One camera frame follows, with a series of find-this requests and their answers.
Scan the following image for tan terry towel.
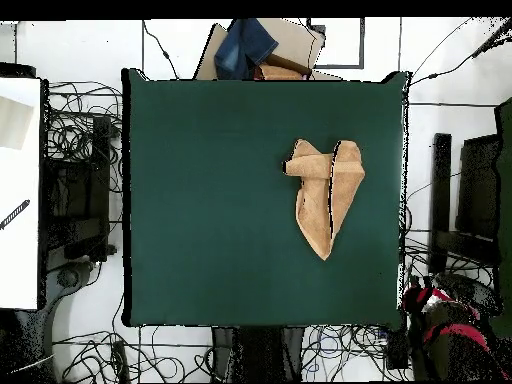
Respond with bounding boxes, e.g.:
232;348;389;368
282;138;366;262

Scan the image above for dark green table cloth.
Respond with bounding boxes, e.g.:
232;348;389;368
120;67;412;329

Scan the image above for folded tan towel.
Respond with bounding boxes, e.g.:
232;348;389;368
257;62;307;81

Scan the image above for dark brown cloth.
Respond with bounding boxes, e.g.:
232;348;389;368
263;53;313;78

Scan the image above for black equipment stand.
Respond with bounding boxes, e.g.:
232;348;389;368
41;115;117;265

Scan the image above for blue jeans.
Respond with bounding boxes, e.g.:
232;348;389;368
213;17;280;80

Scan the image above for cardboard box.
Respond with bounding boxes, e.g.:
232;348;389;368
193;17;343;82

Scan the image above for small black box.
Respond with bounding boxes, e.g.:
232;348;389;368
385;328;409;370

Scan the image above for black power strip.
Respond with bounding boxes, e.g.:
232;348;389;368
111;339;131;383

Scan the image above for grey chair base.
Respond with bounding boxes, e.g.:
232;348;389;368
11;259;97;383

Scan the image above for black chair base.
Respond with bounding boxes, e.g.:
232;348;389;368
435;271;503;315

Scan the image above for black striped tool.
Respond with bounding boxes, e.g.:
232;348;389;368
0;198;32;231

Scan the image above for white table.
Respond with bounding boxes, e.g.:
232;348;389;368
0;76;42;311

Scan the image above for dark green hanging cloth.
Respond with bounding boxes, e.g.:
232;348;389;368
489;97;512;337

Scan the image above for beige box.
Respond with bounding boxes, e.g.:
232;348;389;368
0;94;35;151

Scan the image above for black device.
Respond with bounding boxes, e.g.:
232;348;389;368
0;61;37;79

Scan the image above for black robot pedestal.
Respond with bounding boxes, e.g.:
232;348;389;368
211;325;307;383

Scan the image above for thin black cable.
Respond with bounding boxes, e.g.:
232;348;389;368
142;19;180;80

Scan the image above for black frame stand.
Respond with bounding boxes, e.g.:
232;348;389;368
427;132;503;277

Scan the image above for grey rectangular frame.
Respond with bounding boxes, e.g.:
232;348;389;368
305;17;366;70

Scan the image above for black cable with plug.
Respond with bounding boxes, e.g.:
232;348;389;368
409;17;512;87

